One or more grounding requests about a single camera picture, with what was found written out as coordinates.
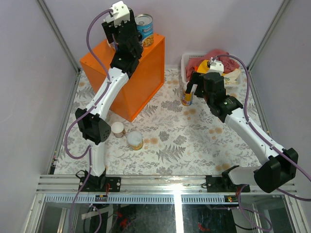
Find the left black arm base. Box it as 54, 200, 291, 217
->
75, 170, 121, 193

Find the yellow cloth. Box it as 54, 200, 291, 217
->
196, 60, 210, 74

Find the blue cup white lid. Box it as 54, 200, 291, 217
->
109, 41, 118, 51

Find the orange box cabinet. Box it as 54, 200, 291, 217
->
80, 33, 165, 122

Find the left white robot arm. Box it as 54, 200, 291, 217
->
75, 21, 143, 192

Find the pink cloth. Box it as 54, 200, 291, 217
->
185, 49, 240, 78

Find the cream printed cloth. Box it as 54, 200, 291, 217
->
224, 68, 241, 85

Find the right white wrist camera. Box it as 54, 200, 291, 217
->
207, 57, 224, 75

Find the aluminium front rail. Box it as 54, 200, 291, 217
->
36, 175, 297, 204

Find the light blue soup can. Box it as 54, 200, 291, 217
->
135, 14, 154, 47

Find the tall yellow canister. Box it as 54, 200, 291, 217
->
181, 89, 193, 106

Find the small cup white lid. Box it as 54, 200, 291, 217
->
111, 122, 126, 138

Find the white plastic basket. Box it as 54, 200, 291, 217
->
181, 53, 242, 89

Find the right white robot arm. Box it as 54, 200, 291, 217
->
186, 71, 298, 193

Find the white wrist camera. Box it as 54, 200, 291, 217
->
104, 0, 130, 27
207, 57, 224, 75

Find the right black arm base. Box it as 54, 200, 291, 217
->
201, 166, 243, 194

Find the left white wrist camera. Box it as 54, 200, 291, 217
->
104, 0, 130, 27

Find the yellow can white lid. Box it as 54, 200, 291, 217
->
127, 131, 143, 150

